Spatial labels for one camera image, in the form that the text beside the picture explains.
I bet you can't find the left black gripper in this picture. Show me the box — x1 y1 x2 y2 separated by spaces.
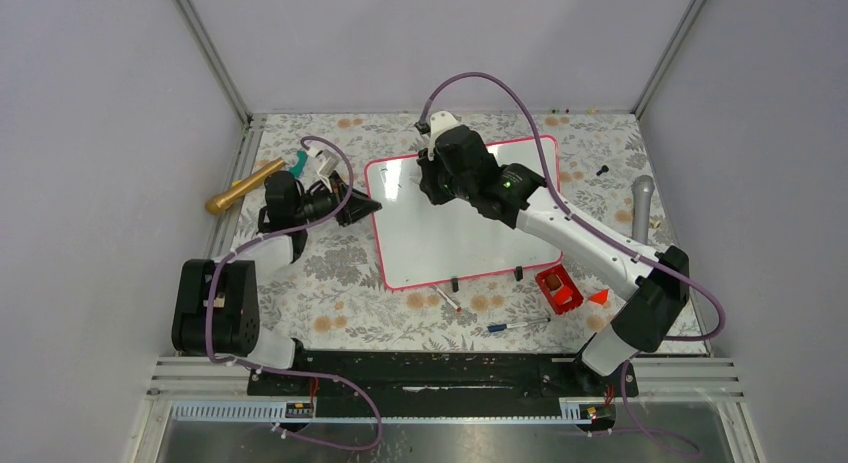
294 171 382 227

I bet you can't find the pink framed whiteboard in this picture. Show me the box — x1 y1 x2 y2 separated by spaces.
365 154 562 290

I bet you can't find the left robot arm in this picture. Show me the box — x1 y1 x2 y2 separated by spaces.
171 171 382 394

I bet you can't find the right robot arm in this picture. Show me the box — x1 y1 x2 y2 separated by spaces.
417 123 689 395

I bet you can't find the floral patterned mat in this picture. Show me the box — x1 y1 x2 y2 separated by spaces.
203 112 710 355

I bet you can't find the teal plastic piece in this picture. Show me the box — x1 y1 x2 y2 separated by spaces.
289 150 309 179

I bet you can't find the red cap marker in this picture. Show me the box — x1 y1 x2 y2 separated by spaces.
433 286 462 313

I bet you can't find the gold microphone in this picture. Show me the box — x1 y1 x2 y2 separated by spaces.
204 158 286 215

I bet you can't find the brown block in box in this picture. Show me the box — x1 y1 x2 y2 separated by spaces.
545 275 562 293

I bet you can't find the blue cap marker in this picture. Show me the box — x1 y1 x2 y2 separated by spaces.
487 317 551 334

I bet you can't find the red plastic box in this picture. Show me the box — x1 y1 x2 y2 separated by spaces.
534 264 584 315

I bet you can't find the silver microphone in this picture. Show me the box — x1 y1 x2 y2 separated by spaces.
631 175 655 244

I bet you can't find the red prism block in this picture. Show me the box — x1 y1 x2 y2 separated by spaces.
588 288 610 306

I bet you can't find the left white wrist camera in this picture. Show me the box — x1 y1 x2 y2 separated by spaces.
308 149 340 184

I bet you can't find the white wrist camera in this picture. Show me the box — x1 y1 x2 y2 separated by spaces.
414 111 460 160
308 149 340 184

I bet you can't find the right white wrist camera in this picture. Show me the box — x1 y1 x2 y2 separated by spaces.
414 111 460 160

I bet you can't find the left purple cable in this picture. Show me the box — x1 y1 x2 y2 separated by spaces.
203 135 387 451

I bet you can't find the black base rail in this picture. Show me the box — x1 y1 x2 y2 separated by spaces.
247 349 639 418

